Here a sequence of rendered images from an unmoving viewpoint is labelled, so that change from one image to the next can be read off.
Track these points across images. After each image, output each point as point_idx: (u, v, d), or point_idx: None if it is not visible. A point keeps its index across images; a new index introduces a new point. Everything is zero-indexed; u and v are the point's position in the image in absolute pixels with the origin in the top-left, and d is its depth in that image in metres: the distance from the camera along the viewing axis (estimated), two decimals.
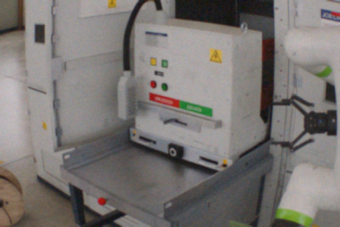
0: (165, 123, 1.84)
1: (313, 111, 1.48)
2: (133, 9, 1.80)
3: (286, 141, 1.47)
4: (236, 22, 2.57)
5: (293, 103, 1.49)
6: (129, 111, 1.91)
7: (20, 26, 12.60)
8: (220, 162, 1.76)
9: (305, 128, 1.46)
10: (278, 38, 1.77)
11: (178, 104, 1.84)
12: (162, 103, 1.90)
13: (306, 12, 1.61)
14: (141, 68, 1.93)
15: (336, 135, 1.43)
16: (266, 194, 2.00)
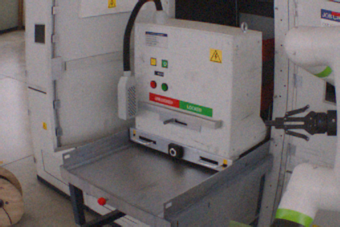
0: (165, 123, 1.84)
1: (311, 111, 1.49)
2: (133, 9, 1.80)
3: (280, 123, 1.49)
4: (236, 22, 2.57)
5: (288, 119, 1.49)
6: (129, 111, 1.91)
7: (20, 26, 12.60)
8: (220, 162, 1.76)
9: (305, 124, 1.46)
10: (278, 38, 1.77)
11: (178, 104, 1.84)
12: (162, 103, 1.90)
13: (306, 12, 1.61)
14: (141, 68, 1.93)
15: (336, 135, 1.43)
16: (266, 194, 2.00)
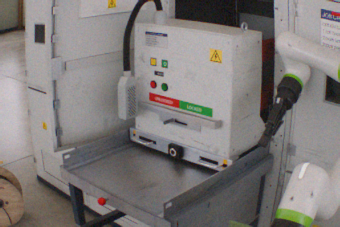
0: (165, 123, 1.84)
1: None
2: (133, 9, 1.80)
3: (272, 133, 1.49)
4: (236, 22, 2.57)
5: (274, 125, 1.50)
6: (129, 111, 1.91)
7: (20, 26, 12.60)
8: (220, 162, 1.76)
9: (283, 115, 1.54)
10: None
11: (178, 104, 1.84)
12: (162, 103, 1.90)
13: (306, 12, 1.61)
14: (141, 68, 1.93)
15: None
16: (266, 194, 2.00)
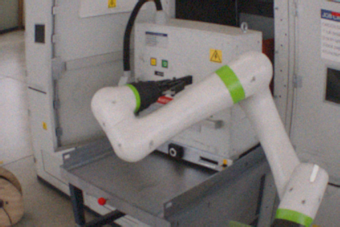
0: None
1: (165, 93, 1.48)
2: (133, 9, 1.80)
3: (179, 77, 1.59)
4: (236, 22, 2.57)
5: (176, 81, 1.57)
6: None
7: (20, 26, 12.60)
8: (220, 162, 1.76)
9: (159, 83, 1.53)
10: (278, 38, 1.77)
11: None
12: (162, 103, 1.90)
13: (306, 12, 1.61)
14: (141, 68, 1.93)
15: None
16: (266, 194, 2.00)
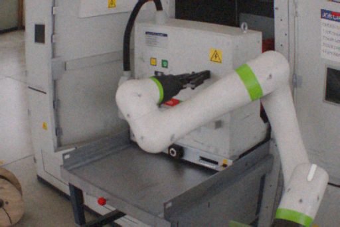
0: None
1: (186, 87, 1.56)
2: (133, 9, 1.80)
3: (198, 72, 1.66)
4: (236, 22, 2.57)
5: (196, 75, 1.64)
6: None
7: (20, 26, 12.60)
8: (220, 162, 1.76)
9: (180, 76, 1.60)
10: (278, 38, 1.77)
11: (178, 104, 1.84)
12: (162, 103, 1.90)
13: (306, 12, 1.61)
14: (141, 68, 1.93)
15: None
16: (266, 194, 2.00)
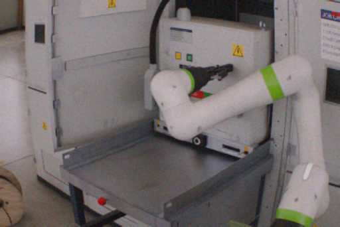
0: None
1: (213, 78, 1.67)
2: (159, 6, 1.91)
3: (222, 66, 1.77)
4: None
5: (220, 68, 1.75)
6: (155, 103, 2.02)
7: (20, 26, 12.60)
8: (242, 150, 1.87)
9: (206, 69, 1.71)
10: (278, 38, 1.77)
11: (202, 95, 1.95)
12: None
13: (306, 12, 1.61)
14: (166, 61, 2.04)
15: None
16: (266, 194, 2.00)
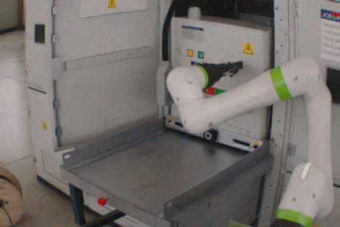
0: None
1: (225, 74, 1.72)
2: (170, 4, 1.97)
3: (233, 62, 1.83)
4: None
5: (232, 65, 1.80)
6: (168, 98, 2.08)
7: (20, 26, 12.60)
8: (252, 144, 1.92)
9: (219, 66, 1.76)
10: (278, 38, 1.77)
11: (213, 91, 2.01)
12: None
13: (306, 12, 1.61)
14: (177, 58, 2.10)
15: None
16: (266, 194, 2.00)
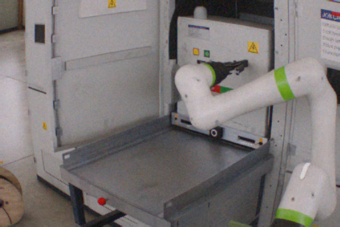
0: None
1: (232, 72, 1.75)
2: (176, 4, 2.00)
3: (239, 61, 1.86)
4: None
5: (238, 63, 1.84)
6: (174, 96, 2.11)
7: (20, 26, 12.60)
8: (257, 141, 1.95)
9: (225, 64, 1.80)
10: (278, 38, 1.77)
11: (219, 89, 2.04)
12: None
13: (306, 12, 1.61)
14: (184, 57, 2.13)
15: None
16: (266, 194, 2.00)
